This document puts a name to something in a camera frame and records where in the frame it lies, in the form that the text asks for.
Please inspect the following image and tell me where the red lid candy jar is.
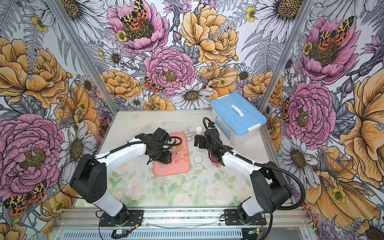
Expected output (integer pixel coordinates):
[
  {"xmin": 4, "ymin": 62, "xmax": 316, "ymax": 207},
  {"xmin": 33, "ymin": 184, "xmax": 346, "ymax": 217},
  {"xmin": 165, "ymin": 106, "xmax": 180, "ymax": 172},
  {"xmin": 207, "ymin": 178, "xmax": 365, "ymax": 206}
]
[{"xmin": 210, "ymin": 155, "xmax": 219, "ymax": 164}]

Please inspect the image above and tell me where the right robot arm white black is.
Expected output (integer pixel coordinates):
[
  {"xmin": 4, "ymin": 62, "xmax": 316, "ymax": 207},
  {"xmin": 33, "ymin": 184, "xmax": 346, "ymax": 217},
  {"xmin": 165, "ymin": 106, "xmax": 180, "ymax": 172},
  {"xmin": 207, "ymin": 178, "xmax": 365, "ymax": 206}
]
[{"xmin": 194, "ymin": 127, "xmax": 293, "ymax": 224}]

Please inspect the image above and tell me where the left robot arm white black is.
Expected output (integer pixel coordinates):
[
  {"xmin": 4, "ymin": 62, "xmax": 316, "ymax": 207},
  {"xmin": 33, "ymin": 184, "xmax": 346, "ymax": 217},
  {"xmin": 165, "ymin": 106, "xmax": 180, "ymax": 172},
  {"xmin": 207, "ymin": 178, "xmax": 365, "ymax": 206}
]
[{"xmin": 70, "ymin": 128, "xmax": 183, "ymax": 226}]

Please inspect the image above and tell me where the small white lid jar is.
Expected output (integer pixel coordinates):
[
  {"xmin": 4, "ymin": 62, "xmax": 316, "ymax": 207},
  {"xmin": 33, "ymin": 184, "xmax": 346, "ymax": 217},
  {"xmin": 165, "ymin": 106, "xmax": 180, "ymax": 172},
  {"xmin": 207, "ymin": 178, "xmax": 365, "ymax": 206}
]
[{"xmin": 196, "ymin": 126, "xmax": 204, "ymax": 136}]

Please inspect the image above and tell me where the lollipop candies pile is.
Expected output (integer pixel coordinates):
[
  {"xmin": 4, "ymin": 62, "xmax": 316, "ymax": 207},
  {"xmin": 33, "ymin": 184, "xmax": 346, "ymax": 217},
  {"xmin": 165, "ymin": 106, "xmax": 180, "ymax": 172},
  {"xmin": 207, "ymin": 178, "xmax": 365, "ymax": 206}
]
[{"xmin": 170, "ymin": 145, "xmax": 190, "ymax": 164}]

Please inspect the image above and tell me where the pink plastic tray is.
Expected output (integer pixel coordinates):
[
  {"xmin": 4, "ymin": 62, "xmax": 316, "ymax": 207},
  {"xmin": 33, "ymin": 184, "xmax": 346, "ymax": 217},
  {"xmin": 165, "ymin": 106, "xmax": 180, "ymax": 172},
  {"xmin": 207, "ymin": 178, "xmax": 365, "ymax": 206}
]
[{"xmin": 154, "ymin": 132, "xmax": 191, "ymax": 177}]

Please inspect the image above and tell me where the blue lid storage box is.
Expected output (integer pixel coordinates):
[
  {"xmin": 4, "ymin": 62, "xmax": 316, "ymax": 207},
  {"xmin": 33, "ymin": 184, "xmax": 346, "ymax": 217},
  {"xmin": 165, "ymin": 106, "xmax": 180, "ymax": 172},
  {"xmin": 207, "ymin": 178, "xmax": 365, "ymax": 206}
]
[{"xmin": 211, "ymin": 93, "xmax": 267, "ymax": 146}]

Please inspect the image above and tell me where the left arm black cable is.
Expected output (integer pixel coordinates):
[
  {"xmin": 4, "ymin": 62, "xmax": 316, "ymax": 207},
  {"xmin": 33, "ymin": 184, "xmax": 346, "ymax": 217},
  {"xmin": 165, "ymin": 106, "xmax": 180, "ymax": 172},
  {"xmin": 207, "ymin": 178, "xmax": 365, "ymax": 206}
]
[{"xmin": 58, "ymin": 135, "xmax": 183, "ymax": 200}]

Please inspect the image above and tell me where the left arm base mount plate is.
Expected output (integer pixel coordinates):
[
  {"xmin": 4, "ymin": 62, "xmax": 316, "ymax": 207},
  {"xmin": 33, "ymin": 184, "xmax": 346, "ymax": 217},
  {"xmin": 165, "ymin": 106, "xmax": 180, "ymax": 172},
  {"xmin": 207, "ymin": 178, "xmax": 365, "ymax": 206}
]
[{"xmin": 100, "ymin": 209, "xmax": 145, "ymax": 227}]

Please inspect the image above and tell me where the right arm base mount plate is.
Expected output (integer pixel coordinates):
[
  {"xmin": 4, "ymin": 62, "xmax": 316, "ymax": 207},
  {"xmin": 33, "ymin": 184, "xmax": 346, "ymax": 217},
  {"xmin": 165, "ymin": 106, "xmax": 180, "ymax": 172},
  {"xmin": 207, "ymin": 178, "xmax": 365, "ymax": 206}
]
[{"xmin": 219, "ymin": 197, "xmax": 267, "ymax": 227}]

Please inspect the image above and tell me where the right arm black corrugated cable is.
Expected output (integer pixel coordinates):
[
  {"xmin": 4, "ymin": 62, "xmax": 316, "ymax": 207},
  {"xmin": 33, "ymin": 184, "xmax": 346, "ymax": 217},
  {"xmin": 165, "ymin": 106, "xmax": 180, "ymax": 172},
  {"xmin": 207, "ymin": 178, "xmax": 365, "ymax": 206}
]
[{"xmin": 202, "ymin": 116, "xmax": 306, "ymax": 211}]

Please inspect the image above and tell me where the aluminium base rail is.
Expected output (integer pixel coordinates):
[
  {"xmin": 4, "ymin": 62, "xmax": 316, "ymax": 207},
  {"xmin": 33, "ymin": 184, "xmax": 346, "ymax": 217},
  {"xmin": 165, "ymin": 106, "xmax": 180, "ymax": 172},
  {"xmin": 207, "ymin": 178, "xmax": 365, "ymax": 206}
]
[{"xmin": 50, "ymin": 207, "xmax": 317, "ymax": 240}]

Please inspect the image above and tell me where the aluminium corner post right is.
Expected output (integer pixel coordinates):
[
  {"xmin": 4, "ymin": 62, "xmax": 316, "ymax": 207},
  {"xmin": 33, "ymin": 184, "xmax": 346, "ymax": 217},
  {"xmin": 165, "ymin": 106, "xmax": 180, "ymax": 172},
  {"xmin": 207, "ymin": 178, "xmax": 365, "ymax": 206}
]
[{"xmin": 257, "ymin": 0, "xmax": 316, "ymax": 113}]

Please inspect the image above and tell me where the aluminium corner post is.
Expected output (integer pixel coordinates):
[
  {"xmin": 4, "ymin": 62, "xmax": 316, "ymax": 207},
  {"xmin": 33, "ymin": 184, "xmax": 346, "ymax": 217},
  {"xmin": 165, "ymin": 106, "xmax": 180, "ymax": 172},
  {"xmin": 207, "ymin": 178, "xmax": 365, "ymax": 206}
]
[
  {"xmin": 257, "ymin": 0, "xmax": 316, "ymax": 113},
  {"xmin": 47, "ymin": 1, "xmax": 119, "ymax": 115}
]

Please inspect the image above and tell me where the aluminium corner post left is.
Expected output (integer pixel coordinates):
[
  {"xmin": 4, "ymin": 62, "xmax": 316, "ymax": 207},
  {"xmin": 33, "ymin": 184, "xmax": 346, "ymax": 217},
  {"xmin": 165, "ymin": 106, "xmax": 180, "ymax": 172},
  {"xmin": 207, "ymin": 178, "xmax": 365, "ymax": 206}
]
[{"xmin": 47, "ymin": 1, "xmax": 119, "ymax": 115}]

